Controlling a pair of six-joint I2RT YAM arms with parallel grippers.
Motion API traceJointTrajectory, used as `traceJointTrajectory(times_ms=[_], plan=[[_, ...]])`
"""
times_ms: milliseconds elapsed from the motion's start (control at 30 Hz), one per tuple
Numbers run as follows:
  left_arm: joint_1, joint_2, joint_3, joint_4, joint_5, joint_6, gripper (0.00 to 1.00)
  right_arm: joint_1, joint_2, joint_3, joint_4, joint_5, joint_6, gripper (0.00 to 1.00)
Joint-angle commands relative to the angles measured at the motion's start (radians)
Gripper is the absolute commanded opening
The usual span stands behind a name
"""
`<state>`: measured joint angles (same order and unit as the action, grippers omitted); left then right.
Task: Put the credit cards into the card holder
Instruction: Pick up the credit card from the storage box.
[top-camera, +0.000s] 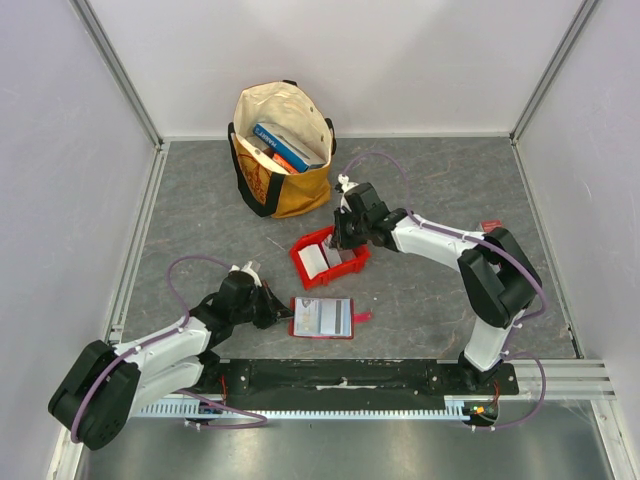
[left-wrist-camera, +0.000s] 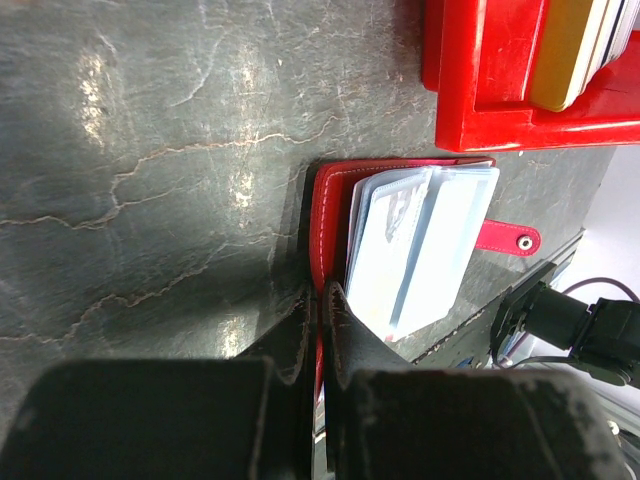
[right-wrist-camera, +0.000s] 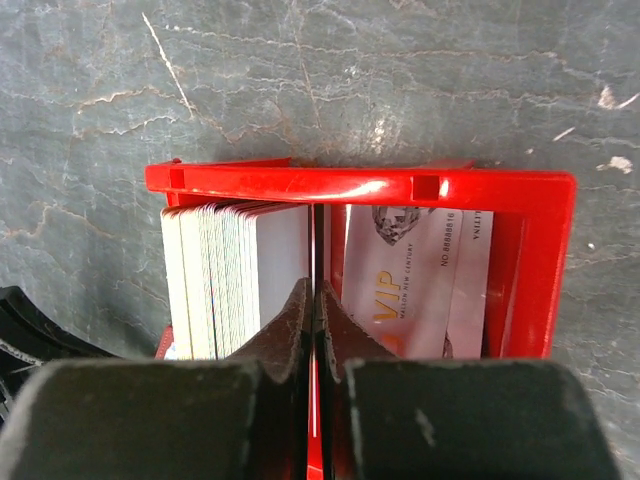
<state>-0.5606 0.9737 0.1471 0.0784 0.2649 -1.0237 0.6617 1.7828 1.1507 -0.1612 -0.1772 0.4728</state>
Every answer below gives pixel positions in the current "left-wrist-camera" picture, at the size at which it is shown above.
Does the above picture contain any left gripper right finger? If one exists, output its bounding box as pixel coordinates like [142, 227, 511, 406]
[322, 281, 628, 479]

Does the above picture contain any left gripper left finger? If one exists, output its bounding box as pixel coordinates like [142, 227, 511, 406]
[1, 287, 313, 479]

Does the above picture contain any red leather card holder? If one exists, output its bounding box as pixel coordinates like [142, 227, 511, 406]
[309, 157, 542, 374]

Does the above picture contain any red plastic bin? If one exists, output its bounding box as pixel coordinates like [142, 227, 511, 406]
[422, 1, 639, 153]

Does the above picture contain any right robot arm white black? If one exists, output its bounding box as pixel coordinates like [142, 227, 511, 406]
[490, 277, 639, 389]

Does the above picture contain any orange card stack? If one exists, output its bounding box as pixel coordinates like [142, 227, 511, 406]
[529, 0, 608, 112]

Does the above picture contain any white card stack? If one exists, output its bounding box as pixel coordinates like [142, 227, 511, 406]
[580, 1, 639, 93]

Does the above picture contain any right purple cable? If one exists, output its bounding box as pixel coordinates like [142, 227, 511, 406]
[499, 277, 640, 366]

